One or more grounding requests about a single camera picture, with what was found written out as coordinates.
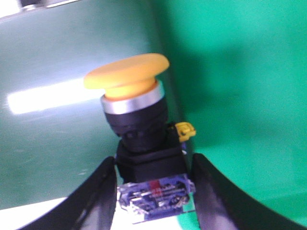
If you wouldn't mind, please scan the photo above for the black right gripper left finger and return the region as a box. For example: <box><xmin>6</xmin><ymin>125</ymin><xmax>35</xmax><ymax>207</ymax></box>
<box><xmin>20</xmin><ymin>157</ymin><xmax>117</xmax><ymax>230</ymax></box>

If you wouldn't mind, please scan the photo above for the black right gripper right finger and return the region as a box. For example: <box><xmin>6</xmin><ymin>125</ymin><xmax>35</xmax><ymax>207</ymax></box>
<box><xmin>192</xmin><ymin>153</ymin><xmax>305</xmax><ymax>230</ymax></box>

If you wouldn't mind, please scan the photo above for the yellow mushroom push button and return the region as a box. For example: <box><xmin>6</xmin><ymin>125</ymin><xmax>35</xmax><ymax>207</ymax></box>
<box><xmin>83</xmin><ymin>53</ymin><xmax>196</xmax><ymax>224</ymax></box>

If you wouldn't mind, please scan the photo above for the green conveyor belt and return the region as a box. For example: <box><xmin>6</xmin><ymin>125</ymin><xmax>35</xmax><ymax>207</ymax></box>
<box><xmin>0</xmin><ymin>0</ymin><xmax>307</xmax><ymax>225</ymax></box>

